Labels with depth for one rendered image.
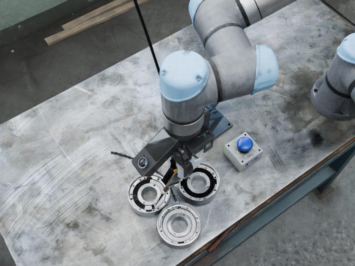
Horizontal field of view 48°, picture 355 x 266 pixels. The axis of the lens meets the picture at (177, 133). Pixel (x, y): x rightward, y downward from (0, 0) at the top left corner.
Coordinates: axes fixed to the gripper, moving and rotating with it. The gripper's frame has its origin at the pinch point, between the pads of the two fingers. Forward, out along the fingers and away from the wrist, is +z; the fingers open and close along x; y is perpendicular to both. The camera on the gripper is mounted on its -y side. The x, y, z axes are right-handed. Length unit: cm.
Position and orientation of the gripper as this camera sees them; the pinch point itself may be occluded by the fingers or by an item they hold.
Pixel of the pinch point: (176, 171)
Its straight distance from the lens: 90.9
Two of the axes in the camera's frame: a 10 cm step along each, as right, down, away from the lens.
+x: -6.1, -6.8, 4.0
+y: 7.9, -5.3, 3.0
